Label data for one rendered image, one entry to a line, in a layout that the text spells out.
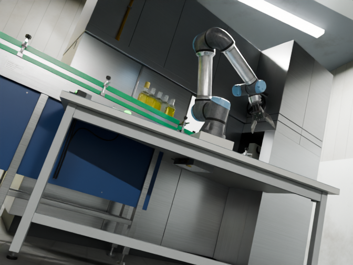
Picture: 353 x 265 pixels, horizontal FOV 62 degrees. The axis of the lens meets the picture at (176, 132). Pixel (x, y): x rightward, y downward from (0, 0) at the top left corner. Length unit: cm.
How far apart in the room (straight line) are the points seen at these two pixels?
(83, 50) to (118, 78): 30
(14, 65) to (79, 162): 59
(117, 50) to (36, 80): 74
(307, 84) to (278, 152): 78
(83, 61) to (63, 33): 288
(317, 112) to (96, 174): 220
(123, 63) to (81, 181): 93
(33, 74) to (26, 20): 344
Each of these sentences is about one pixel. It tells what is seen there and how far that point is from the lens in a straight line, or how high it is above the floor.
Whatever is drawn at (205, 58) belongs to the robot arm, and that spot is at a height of 126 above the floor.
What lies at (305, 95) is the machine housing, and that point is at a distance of 303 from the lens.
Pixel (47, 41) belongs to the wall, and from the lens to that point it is 495.
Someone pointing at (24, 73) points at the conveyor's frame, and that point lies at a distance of 171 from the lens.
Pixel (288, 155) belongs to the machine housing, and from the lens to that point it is 274.
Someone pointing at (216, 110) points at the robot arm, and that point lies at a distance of 163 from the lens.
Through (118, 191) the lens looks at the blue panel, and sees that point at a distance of 184.
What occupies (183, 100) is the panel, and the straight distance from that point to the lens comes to 241.
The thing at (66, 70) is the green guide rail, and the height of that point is 93.
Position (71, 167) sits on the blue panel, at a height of 44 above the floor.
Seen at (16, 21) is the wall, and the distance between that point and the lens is 515.
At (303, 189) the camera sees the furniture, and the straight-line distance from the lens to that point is 185.
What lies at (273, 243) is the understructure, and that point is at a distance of 266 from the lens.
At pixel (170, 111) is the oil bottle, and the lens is 215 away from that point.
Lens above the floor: 36
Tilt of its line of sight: 15 degrees up
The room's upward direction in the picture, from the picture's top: 16 degrees clockwise
